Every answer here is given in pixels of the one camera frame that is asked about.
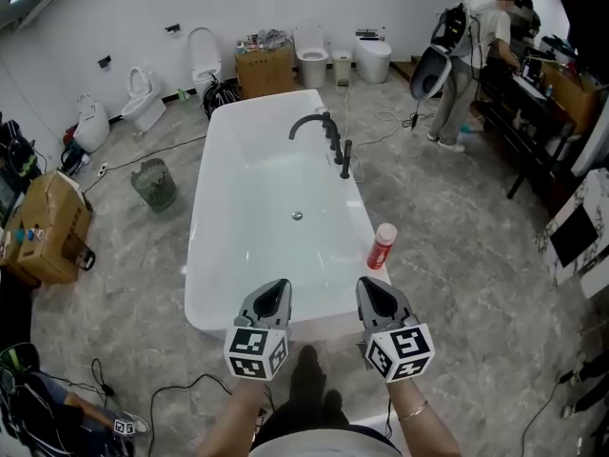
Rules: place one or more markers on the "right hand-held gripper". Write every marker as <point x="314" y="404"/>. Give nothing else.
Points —
<point x="404" y="350"/>

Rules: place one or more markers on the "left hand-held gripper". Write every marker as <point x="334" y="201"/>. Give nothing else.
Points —
<point x="257" y="350"/>

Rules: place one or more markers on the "white bathtub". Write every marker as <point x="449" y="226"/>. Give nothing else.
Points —
<point x="266" y="198"/>

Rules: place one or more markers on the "black shower head holder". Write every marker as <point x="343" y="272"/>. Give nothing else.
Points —
<point x="345" y="176"/>

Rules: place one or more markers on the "black handheld shower head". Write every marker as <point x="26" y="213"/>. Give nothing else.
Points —
<point x="347" y="155"/>

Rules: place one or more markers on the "person's right forearm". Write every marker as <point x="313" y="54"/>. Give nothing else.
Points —
<point x="423" y="431"/>

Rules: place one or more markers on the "person's left forearm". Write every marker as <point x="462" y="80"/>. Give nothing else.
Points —
<point x="238" y="422"/>

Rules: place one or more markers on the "chrome bathtub drain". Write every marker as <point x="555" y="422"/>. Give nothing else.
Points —
<point x="297" y="215"/>

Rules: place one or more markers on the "red bottle with white cap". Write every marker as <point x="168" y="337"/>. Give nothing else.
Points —
<point x="382" y="250"/>

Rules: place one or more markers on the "person's black trousers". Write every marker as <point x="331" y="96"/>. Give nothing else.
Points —
<point x="309" y="398"/>

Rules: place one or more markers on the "black faucet knob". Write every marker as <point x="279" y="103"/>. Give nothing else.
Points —
<point x="338" y="157"/>
<point x="331" y="132"/>
<point x="335" y="144"/>

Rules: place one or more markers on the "person's white shirt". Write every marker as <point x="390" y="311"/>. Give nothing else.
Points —
<point x="328" y="443"/>

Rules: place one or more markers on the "green mesh wastebasket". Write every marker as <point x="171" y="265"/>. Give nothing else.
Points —
<point x="154" y="186"/>

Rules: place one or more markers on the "black curved faucet spout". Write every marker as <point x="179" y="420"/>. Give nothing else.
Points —
<point x="304" y="120"/>

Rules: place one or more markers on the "white power strip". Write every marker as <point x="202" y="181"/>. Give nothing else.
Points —
<point x="103" y="169"/>

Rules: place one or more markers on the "cardboard box with clutter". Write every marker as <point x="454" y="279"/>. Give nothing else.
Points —
<point x="264" y="72"/>

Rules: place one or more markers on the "green bottle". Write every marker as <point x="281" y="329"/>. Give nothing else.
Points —
<point x="182" y="95"/>

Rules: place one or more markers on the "white pedal bin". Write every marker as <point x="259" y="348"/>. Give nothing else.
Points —
<point x="342" y="67"/>

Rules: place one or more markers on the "white toilet seat lid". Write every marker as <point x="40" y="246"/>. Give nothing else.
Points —
<point x="430" y="72"/>

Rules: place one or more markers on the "white smart toilet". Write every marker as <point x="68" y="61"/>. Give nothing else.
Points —
<point x="373" y="60"/>

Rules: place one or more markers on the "white toilet with open seat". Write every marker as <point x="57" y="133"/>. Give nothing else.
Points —
<point x="311" y="62"/>

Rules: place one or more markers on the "black work table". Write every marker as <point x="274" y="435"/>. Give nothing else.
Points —
<point x="518" y="117"/>

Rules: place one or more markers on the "small white toilet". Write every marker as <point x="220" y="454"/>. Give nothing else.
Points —
<point x="143" y="105"/>

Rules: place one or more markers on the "large cardboard box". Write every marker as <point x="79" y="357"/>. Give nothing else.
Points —
<point x="52" y="226"/>

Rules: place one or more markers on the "white toilet with raised lid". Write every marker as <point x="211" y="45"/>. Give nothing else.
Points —
<point x="204" y="55"/>

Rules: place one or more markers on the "white rounded toilet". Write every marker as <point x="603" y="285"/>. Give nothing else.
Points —
<point x="90" y="126"/>

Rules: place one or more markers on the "yellow cardboard box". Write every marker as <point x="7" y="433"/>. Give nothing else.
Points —
<point x="571" y="98"/>

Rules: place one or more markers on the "black equipment pile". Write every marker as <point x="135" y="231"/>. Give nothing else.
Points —
<point x="19" y="150"/>

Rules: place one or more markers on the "black wall holder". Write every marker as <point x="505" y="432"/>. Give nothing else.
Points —
<point x="104" y="62"/>
<point x="172" y="28"/>

